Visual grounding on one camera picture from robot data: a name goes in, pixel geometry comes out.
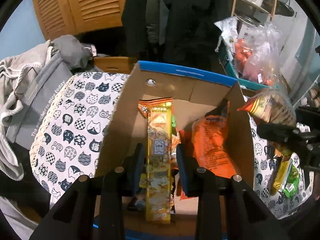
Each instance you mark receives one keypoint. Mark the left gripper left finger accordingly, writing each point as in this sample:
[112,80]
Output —
[133,166]

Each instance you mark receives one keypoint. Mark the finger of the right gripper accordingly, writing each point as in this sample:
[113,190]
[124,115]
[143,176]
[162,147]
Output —
[287,135]

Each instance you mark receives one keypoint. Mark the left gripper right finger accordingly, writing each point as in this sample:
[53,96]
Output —
[187,167]

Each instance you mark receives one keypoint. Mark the gold biscuit pack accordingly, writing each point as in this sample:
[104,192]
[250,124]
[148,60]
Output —
[282,175]
[158,164]

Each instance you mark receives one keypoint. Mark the orange green snack bag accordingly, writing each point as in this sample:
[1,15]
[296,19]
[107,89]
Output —
[270,106]

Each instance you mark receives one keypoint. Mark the orange chip bag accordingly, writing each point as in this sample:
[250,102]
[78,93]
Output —
[205,141]

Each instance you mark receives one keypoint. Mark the cat pattern tablecloth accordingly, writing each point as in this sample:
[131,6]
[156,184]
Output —
[94,122]

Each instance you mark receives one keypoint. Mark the clear bag of fruit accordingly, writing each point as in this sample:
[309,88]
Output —
[256,55]

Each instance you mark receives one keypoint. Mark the teal cardboard box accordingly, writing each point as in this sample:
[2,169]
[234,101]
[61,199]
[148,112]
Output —
[230,71]

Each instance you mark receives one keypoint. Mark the small wooden box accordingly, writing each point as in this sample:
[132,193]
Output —
[117,64]

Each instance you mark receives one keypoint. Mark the grey clothes pile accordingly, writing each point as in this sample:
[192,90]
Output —
[29,84]

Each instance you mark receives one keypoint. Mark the wooden shelf rack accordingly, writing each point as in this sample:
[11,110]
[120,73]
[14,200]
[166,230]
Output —
[257,0]

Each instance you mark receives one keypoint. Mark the black hanging coat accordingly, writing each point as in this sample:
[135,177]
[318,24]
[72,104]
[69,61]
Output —
[181,32]

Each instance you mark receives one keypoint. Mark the wooden louvered cabinet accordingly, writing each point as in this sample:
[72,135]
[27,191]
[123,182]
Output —
[62,17]

